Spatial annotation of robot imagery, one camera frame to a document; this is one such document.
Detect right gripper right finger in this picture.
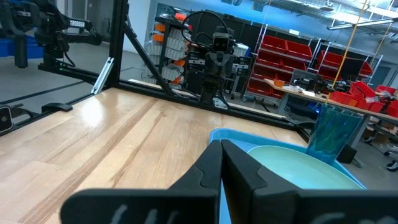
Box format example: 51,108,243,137
221,139,398,224

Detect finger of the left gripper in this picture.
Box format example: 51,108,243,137
211,78,223,105
200,78,213,105

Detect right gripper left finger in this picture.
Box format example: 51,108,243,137
60,139,223,224

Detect pale green round plate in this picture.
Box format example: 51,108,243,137
247,145,363,190

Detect teal translucent ribbed cup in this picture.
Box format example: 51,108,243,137
306,103,364,166

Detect blue plastic tray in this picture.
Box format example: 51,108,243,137
208,128,368,224

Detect shelf of white orange bins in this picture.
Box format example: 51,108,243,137
145,11,191,91

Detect red bin shelf rack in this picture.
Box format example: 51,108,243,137
244,33,315,98

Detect wooden workbench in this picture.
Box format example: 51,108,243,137
264,77,398,125

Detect red bins on workbench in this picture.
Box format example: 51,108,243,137
328,80,398,118

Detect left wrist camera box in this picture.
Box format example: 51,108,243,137
211,26,231,54

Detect black metal table frame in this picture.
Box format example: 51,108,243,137
0,0,315,138

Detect silver aluminium bracket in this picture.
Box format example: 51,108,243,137
90,56,114,95

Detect yellow cable with yellow plug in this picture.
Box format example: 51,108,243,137
325,0,371,104

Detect black table-level camera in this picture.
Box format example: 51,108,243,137
0,105,14,134

